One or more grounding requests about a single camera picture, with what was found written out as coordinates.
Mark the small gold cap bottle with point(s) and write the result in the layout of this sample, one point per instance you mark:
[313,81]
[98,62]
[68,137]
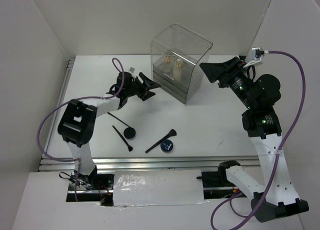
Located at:
[167,66]

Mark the black round compact jar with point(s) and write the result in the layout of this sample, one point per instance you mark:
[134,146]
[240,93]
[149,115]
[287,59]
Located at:
[129,133]

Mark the blue round jar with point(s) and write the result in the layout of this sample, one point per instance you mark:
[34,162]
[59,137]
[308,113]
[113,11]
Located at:
[167,146]

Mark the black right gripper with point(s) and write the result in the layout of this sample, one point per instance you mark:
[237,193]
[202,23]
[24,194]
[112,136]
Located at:
[224,72]

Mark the clear acrylic makeup organizer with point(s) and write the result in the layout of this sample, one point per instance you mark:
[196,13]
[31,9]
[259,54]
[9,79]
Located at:
[176,54]

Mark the black fan makeup brush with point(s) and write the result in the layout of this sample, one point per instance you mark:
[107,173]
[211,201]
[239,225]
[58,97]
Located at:
[171,133]

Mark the black small makeup brush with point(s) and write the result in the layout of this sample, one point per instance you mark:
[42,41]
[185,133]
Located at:
[130,148]

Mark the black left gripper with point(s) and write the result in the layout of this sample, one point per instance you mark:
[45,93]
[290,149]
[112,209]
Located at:
[150,83]

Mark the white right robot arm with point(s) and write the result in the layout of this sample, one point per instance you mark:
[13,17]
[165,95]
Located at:
[277,197]

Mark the cream foundation bottle gold collar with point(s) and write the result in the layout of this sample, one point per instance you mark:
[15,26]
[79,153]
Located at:
[177,69]

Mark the black thin makeup brush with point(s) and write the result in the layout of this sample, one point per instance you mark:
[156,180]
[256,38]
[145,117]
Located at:
[118,119]

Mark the aluminium frame rail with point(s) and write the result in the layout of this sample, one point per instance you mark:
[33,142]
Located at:
[170,163]

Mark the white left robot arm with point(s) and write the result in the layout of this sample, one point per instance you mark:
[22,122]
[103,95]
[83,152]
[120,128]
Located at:
[78,121]

